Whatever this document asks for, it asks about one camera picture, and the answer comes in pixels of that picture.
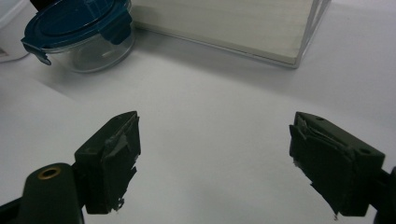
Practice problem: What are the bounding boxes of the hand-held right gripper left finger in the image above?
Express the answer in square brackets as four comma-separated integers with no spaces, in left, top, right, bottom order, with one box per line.
[74,110,142,216]

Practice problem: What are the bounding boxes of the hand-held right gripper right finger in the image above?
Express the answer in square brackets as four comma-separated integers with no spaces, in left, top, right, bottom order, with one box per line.
[289,111,387,218]

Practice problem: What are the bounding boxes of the glass container with blue lid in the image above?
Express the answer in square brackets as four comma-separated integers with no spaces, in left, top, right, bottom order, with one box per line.
[21,0,136,74]

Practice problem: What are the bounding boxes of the white wire shelf rack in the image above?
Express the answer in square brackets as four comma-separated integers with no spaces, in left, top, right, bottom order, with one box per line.
[130,0,332,69]

